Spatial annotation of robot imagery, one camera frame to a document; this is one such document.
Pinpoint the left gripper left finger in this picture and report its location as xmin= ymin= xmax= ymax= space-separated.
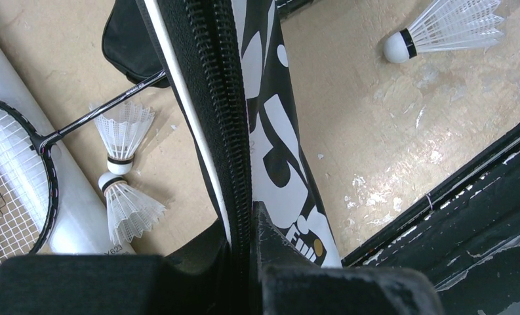
xmin=0 ymin=222 xmax=243 ymax=314

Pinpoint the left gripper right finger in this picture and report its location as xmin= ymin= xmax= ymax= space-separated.
xmin=249 ymin=201 xmax=445 ymax=314

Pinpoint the black SPORT racket bag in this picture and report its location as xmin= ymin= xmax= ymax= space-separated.
xmin=137 ymin=1 xmax=342 ymax=268

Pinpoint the left white shuttlecock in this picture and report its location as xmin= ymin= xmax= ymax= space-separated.
xmin=98 ymin=171 xmax=166 ymax=245

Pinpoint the white shuttlecock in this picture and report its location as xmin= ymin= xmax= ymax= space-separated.
xmin=94 ymin=101 xmax=155 ymax=175
xmin=98 ymin=171 xmax=166 ymax=245
xmin=383 ymin=1 xmax=504 ymax=64

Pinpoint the white shuttlecock tube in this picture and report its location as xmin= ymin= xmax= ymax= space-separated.
xmin=0 ymin=48 xmax=134 ymax=255

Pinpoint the black racket near rack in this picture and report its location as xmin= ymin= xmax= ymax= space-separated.
xmin=0 ymin=70 xmax=167 ymax=266

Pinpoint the black CROSSWAY racket bag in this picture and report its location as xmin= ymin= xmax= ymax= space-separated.
xmin=102 ymin=0 xmax=163 ymax=84

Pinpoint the black racket at back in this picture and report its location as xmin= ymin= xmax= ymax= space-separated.
xmin=275 ymin=0 xmax=315 ymax=20

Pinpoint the right white shuttlecock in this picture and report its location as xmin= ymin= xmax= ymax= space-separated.
xmin=383 ymin=1 xmax=504 ymax=64

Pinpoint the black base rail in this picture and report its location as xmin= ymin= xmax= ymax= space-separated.
xmin=342 ymin=123 xmax=520 ymax=314

